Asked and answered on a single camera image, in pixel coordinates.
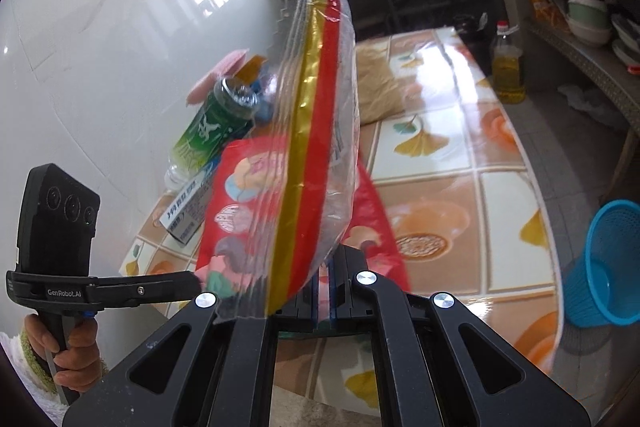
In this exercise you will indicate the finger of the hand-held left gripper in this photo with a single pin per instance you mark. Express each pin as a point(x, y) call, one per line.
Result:
point(150, 289)

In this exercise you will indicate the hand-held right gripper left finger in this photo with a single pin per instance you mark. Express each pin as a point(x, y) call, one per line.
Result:
point(302, 312)

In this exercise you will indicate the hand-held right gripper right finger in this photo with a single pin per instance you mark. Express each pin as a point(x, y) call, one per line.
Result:
point(345, 297)

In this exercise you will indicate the red printed snack packet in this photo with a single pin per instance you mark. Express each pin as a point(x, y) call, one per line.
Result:
point(240, 207)

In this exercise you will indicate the clear red and gold bag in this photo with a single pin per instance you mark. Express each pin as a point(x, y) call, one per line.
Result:
point(320, 132)

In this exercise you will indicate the blue plastic basket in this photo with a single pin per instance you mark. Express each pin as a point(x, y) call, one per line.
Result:
point(607, 267)

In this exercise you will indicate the person's left hand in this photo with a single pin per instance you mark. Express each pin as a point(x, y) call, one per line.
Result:
point(82, 357)

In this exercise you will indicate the blue white toothpaste box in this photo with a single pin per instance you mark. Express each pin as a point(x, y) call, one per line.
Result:
point(187, 212)

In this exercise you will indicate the green drink can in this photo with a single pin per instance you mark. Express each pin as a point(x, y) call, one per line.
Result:
point(205, 132)

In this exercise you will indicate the beige grain bag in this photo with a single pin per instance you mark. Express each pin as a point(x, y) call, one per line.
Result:
point(380, 82)

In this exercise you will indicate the pink ribbed cup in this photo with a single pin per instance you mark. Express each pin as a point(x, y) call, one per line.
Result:
point(220, 72)

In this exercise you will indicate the yellow cooking oil bottle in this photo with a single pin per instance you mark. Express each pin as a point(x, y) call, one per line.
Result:
point(509, 72)

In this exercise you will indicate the black kettle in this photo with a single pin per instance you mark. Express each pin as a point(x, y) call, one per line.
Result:
point(467, 26)

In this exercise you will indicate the white rag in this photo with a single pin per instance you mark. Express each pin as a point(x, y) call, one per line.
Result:
point(590, 104)

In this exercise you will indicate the grey woven shelf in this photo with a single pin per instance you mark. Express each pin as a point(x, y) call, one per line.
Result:
point(575, 52)

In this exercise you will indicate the orange packet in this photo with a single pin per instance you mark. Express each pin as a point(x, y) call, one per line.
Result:
point(537, 4)

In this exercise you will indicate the stack of white bowls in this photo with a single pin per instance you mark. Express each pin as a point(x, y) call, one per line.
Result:
point(587, 32)

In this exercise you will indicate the stack of white plates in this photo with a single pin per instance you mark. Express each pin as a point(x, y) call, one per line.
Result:
point(627, 37)

